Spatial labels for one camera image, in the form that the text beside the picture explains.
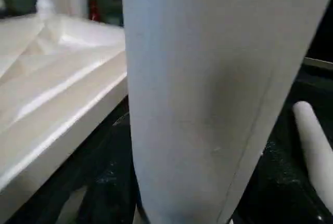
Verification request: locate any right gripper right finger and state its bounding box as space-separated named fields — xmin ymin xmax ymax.
xmin=230 ymin=140 xmax=333 ymax=224

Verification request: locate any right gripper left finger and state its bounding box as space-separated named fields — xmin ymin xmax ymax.
xmin=85 ymin=114 xmax=143 ymax=224

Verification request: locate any white plastic table top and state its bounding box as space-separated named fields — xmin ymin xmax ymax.
xmin=0 ymin=13 xmax=130 ymax=224

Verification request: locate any black mat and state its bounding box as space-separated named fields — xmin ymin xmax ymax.
xmin=0 ymin=5 xmax=333 ymax=224

